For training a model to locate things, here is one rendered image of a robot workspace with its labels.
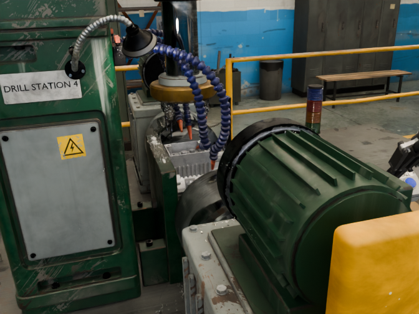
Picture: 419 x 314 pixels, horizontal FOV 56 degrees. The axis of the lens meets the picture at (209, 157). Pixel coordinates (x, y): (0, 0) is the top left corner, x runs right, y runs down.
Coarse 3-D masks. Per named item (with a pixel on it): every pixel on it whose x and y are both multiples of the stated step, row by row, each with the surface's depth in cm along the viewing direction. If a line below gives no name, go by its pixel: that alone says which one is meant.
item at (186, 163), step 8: (168, 144) 116; (176, 144) 117; (184, 144) 117; (192, 144) 118; (168, 152) 110; (176, 152) 117; (184, 152) 112; (192, 152) 114; (200, 152) 109; (208, 152) 110; (176, 160) 108; (184, 160) 109; (192, 160) 109; (200, 160) 110; (208, 160) 111; (176, 168) 109; (184, 168) 109; (192, 168) 110; (200, 168) 110; (208, 168) 111; (184, 176) 110; (192, 176) 111
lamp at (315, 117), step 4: (308, 112) 153; (312, 112) 152; (316, 112) 152; (320, 112) 153; (308, 116) 154; (312, 116) 153; (316, 116) 153; (320, 116) 154; (308, 120) 154; (312, 120) 153; (316, 120) 153; (320, 120) 155
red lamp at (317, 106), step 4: (308, 100) 152; (320, 100) 151; (308, 104) 152; (312, 104) 151; (316, 104) 151; (320, 104) 151; (308, 108) 153; (312, 108) 152; (316, 108) 151; (320, 108) 152
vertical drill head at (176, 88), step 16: (176, 16) 95; (192, 16) 97; (176, 32) 97; (192, 32) 98; (192, 48) 99; (176, 64) 100; (160, 80) 102; (176, 80) 99; (208, 80) 106; (160, 96) 100; (176, 96) 98; (192, 96) 98; (208, 96) 101
